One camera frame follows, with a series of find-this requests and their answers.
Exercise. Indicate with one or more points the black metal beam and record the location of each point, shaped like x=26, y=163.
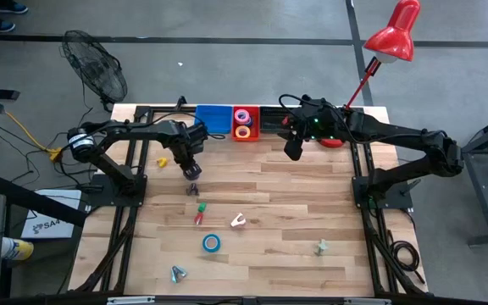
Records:
x=36, y=199

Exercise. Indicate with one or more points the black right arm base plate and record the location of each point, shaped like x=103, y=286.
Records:
x=396, y=199

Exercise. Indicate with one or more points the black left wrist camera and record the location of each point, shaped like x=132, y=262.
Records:
x=196, y=132

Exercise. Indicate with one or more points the black aluminium table frame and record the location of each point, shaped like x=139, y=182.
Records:
x=355, y=163

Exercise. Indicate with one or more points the white printed paper sign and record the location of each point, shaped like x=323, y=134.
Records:
x=64, y=197

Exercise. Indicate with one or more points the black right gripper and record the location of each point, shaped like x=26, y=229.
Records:
x=297, y=133

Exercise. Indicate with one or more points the orange tape roll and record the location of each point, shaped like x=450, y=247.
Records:
x=237, y=132

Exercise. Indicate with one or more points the navy tape roll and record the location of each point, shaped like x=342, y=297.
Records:
x=250, y=123

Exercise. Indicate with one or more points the green stapler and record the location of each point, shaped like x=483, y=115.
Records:
x=202, y=207

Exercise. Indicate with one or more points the red desk lamp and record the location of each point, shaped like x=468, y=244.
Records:
x=394, y=38

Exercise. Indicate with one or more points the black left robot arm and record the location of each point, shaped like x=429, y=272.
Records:
x=134, y=129

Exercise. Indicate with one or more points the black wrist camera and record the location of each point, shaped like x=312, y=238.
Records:
x=196, y=132
x=312, y=110

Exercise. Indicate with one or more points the red plastic basket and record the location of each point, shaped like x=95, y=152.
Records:
x=254, y=137

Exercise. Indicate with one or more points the teal staple remover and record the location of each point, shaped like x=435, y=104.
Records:
x=173, y=273

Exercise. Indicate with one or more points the black floor fan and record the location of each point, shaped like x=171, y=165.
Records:
x=95, y=68

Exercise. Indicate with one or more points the light green staple remover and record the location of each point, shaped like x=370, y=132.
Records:
x=321, y=247

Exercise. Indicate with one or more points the yellow staple remover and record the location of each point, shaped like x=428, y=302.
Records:
x=162, y=162

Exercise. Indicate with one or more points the blue plastic basket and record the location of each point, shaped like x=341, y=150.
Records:
x=212, y=118

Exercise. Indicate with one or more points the yellow and white bottle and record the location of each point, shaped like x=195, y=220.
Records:
x=19, y=250

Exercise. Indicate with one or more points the blue tape roll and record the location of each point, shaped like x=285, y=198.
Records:
x=204, y=243

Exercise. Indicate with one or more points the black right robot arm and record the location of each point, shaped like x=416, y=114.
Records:
x=396, y=135

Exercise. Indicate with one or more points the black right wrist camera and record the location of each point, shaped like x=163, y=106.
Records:
x=312, y=110

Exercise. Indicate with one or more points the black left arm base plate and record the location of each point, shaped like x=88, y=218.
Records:
x=100, y=195

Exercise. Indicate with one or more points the silver metal bracket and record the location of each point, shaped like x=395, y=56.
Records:
x=129, y=300
x=367, y=301

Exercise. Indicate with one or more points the red stapler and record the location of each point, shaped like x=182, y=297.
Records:
x=198, y=218
x=285, y=121

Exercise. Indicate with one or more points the black plastic basket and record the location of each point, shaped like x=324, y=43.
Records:
x=271, y=120

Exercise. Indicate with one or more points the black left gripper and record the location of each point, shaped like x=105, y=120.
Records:
x=189, y=152

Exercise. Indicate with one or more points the grey staple remover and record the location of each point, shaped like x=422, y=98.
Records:
x=192, y=187

